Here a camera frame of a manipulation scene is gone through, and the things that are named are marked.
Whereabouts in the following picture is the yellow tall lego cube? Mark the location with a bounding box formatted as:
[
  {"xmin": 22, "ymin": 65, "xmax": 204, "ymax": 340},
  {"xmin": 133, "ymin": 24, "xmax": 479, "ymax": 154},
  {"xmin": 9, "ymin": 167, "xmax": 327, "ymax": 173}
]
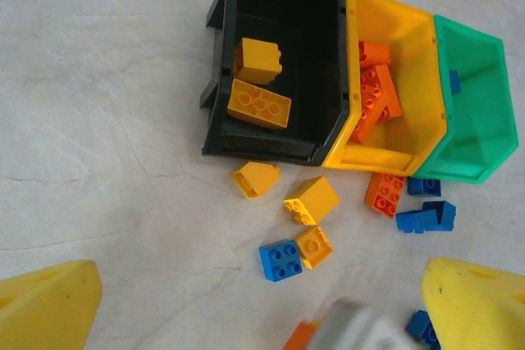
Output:
[
  {"xmin": 283, "ymin": 175, "xmax": 341, "ymax": 226},
  {"xmin": 231, "ymin": 161, "xmax": 282, "ymax": 200},
  {"xmin": 233, "ymin": 37, "xmax": 284, "ymax": 86}
]

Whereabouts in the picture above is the orange lego brick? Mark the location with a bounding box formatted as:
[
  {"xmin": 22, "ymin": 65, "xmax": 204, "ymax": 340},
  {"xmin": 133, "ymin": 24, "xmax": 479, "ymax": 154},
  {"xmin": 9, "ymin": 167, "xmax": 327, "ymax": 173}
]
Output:
[
  {"xmin": 281, "ymin": 318, "xmax": 326, "ymax": 350},
  {"xmin": 358, "ymin": 40, "xmax": 392, "ymax": 70},
  {"xmin": 359, "ymin": 64, "xmax": 404, "ymax": 124},
  {"xmin": 348, "ymin": 87, "xmax": 390, "ymax": 146},
  {"xmin": 364, "ymin": 171, "xmax": 408, "ymax": 220}
]

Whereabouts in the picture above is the yellow long lego brick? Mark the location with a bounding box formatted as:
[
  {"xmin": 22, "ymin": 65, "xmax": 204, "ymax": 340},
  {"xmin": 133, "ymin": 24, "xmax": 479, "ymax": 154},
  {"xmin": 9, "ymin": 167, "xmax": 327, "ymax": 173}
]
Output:
[{"xmin": 226, "ymin": 78, "xmax": 293, "ymax": 130}]

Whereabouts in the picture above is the yellow plastic bin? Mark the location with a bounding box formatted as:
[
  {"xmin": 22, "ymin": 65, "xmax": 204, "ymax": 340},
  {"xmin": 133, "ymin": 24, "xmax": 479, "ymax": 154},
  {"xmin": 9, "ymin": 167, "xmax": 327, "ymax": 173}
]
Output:
[{"xmin": 322, "ymin": 0, "xmax": 449, "ymax": 175}]

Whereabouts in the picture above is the green plastic bin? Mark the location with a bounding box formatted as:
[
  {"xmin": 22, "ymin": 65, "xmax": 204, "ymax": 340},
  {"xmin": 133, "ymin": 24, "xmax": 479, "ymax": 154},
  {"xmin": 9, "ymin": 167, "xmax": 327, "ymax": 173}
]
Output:
[{"xmin": 413, "ymin": 14, "xmax": 520, "ymax": 185}]

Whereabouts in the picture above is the black plastic bin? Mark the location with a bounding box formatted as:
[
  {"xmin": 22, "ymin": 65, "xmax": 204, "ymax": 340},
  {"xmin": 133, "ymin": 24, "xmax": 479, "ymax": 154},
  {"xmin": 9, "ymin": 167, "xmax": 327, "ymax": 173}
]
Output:
[{"xmin": 199, "ymin": 0, "xmax": 351, "ymax": 167}]

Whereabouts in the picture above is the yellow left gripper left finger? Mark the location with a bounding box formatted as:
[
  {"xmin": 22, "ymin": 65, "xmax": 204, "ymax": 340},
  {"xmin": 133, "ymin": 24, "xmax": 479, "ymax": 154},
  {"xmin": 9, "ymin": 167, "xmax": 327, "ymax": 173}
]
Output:
[{"xmin": 0, "ymin": 259, "xmax": 104, "ymax": 350}]

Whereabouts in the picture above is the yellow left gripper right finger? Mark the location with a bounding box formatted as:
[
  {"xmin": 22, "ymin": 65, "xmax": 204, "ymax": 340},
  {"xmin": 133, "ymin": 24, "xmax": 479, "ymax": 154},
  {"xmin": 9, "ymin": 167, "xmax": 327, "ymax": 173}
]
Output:
[{"xmin": 421, "ymin": 257, "xmax": 525, "ymax": 350}]

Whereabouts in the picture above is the blue flat square lego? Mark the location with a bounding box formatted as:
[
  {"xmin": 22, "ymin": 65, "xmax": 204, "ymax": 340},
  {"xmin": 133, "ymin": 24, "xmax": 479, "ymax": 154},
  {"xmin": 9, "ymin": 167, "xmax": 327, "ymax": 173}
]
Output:
[{"xmin": 258, "ymin": 239, "xmax": 304, "ymax": 283}]

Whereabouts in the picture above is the blue lego brick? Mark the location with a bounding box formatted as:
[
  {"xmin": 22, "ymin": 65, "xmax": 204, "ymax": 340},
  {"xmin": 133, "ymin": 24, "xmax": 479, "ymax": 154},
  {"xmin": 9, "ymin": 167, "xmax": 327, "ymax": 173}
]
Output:
[
  {"xmin": 395, "ymin": 208, "xmax": 439, "ymax": 234},
  {"xmin": 406, "ymin": 177, "xmax": 443, "ymax": 198},
  {"xmin": 405, "ymin": 309, "xmax": 443, "ymax": 350},
  {"xmin": 422, "ymin": 200, "xmax": 458, "ymax": 229}
]

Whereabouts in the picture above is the blue tall lego cube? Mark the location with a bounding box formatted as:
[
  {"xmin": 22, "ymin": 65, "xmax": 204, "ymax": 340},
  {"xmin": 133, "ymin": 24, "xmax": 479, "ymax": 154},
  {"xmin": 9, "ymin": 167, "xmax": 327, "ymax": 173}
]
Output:
[{"xmin": 447, "ymin": 69, "xmax": 463, "ymax": 95}]

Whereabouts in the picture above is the yellow square lego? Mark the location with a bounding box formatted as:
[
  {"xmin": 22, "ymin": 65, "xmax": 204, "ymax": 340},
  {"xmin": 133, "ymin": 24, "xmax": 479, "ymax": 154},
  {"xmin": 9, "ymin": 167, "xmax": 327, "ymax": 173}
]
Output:
[{"xmin": 295, "ymin": 225, "xmax": 335, "ymax": 270}]

